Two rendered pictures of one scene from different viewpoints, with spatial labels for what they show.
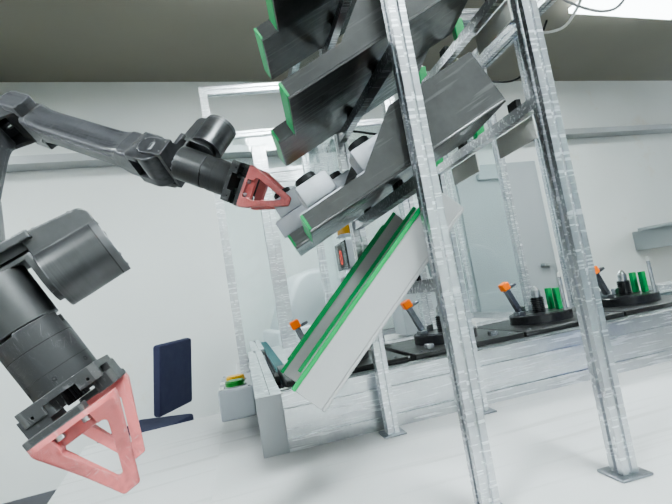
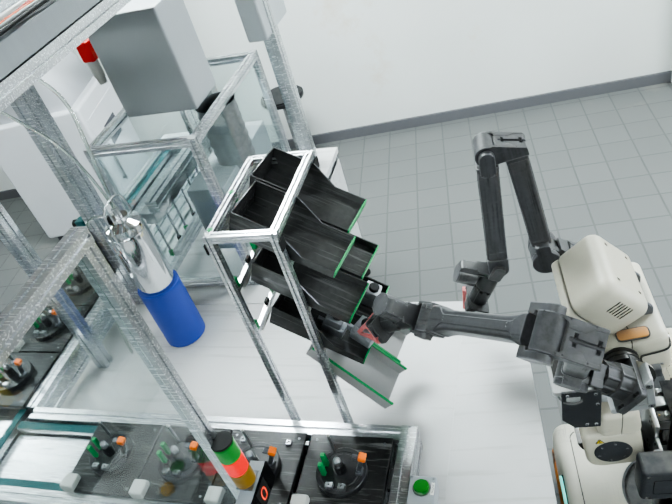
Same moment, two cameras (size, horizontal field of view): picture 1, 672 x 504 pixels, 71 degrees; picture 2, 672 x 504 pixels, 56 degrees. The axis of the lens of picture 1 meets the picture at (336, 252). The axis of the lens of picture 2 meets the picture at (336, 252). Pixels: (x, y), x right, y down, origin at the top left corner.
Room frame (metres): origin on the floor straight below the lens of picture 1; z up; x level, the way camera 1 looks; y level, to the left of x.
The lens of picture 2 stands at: (1.72, 0.76, 2.49)
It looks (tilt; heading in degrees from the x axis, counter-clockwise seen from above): 38 degrees down; 217
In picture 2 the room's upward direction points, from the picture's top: 18 degrees counter-clockwise
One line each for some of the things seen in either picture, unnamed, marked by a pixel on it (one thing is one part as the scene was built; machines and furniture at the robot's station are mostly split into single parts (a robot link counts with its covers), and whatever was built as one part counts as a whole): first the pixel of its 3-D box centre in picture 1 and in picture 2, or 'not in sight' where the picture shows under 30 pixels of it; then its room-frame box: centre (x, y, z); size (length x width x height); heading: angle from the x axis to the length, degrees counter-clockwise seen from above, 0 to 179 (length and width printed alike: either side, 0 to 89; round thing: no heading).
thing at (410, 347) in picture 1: (442, 320); (252, 459); (1.08, -0.21, 1.01); 0.24 x 0.24 x 0.13; 12
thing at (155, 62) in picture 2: not in sight; (188, 112); (0.05, -0.94, 1.50); 0.38 x 0.21 x 0.88; 102
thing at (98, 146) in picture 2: not in sight; (208, 170); (0.02, -1.00, 1.21); 0.69 x 0.46 x 0.69; 12
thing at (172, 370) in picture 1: (149, 422); not in sight; (3.12, 1.37, 0.49); 0.57 x 0.54 x 0.98; 98
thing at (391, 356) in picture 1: (337, 365); (343, 476); (1.02, 0.04, 0.96); 0.24 x 0.24 x 0.02; 12
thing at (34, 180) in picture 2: not in sight; (63, 132); (-0.94, -3.23, 0.74); 0.82 x 0.67 x 1.49; 111
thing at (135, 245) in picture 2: not in sight; (134, 243); (0.61, -0.87, 1.32); 0.14 x 0.14 x 0.38
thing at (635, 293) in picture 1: (624, 285); not in sight; (1.18, -0.69, 1.01); 0.24 x 0.24 x 0.13; 12
